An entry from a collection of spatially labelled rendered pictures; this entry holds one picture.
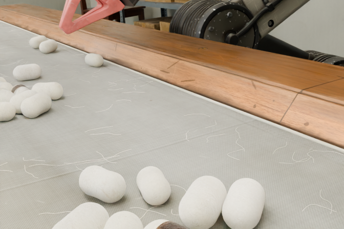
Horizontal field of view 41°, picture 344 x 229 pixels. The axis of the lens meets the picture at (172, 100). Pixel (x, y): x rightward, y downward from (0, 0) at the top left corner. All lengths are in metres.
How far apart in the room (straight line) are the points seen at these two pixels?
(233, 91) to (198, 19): 0.38
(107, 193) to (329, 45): 2.56
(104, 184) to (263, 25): 0.63
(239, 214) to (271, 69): 0.25
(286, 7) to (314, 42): 1.97
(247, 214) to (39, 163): 0.18
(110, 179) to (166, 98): 0.21
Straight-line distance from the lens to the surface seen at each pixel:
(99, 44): 0.73
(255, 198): 0.25
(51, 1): 5.21
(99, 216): 0.25
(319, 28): 2.82
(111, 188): 0.28
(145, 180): 0.28
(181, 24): 0.86
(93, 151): 0.37
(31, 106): 0.45
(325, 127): 0.37
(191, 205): 0.24
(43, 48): 0.77
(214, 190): 0.25
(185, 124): 0.40
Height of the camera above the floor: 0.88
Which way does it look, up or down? 18 degrees down
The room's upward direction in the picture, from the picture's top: 4 degrees counter-clockwise
